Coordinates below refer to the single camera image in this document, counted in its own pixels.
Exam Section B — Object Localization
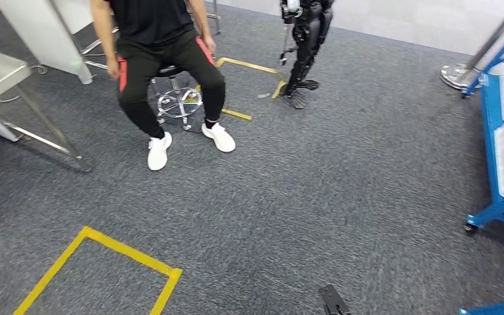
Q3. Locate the person's hand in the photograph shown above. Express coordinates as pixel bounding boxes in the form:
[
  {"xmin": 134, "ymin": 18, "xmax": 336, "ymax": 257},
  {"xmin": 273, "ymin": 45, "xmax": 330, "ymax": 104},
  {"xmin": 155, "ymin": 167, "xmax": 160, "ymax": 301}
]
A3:
[
  {"xmin": 203, "ymin": 34, "xmax": 218, "ymax": 56},
  {"xmin": 105, "ymin": 56, "xmax": 121, "ymax": 81}
]

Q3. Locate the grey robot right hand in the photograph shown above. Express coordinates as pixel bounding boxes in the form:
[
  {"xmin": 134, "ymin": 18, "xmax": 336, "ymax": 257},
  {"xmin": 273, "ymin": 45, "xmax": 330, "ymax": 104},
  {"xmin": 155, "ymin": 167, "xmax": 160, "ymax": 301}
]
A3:
[{"xmin": 318, "ymin": 284, "xmax": 352, "ymax": 315}]

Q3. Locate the yellow floor tape square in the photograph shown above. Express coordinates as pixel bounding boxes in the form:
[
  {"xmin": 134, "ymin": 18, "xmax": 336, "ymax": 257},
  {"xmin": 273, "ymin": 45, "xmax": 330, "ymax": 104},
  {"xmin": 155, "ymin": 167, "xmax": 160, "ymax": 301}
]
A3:
[
  {"xmin": 12, "ymin": 226, "xmax": 183, "ymax": 315},
  {"xmin": 191, "ymin": 56, "xmax": 289, "ymax": 121}
]

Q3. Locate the person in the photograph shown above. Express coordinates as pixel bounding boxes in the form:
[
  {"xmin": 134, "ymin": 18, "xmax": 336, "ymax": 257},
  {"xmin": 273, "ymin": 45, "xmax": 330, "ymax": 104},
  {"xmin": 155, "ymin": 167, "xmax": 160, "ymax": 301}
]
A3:
[{"xmin": 90, "ymin": 0, "xmax": 237, "ymax": 172}]

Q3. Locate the chrome swivel stool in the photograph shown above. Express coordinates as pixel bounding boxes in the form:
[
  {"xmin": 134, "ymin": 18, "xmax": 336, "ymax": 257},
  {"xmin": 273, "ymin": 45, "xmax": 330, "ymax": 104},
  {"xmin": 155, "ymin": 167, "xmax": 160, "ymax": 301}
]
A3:
[{"xmin": 150, "ymin": 65, "xmax": 204, "ymax": 131}]

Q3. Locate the white upright panel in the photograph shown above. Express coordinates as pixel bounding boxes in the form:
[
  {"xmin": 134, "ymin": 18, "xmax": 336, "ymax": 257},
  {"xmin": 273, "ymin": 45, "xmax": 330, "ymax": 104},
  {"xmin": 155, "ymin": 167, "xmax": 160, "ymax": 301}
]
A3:
[{"xmin": 0, "ymin": 0, "xmax": 94, "ymax": 85}]

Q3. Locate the black humanoid robot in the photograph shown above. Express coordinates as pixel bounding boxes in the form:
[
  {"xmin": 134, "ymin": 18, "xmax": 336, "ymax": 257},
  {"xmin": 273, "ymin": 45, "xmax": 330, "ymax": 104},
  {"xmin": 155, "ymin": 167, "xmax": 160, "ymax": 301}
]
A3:
[{"xmin": 278, "ymin": 0, "xmax": 335, "ymax": 110}]

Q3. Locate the grey floor cable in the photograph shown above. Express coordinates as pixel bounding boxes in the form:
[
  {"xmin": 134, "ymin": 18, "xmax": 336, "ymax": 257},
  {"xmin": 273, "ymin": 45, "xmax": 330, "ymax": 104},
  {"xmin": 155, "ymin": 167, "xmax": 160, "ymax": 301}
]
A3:
[{"xmin": 0, "ymin": 64, "xmax": 49, "ymax": 110}]

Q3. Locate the chrome stanchion post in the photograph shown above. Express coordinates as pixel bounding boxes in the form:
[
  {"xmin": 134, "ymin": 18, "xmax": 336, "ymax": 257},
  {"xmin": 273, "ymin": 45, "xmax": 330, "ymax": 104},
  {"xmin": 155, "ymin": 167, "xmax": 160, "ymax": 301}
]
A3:
[{"xmin": 440, "ymin": 0, "xmax": 504, "ymax": 91}]

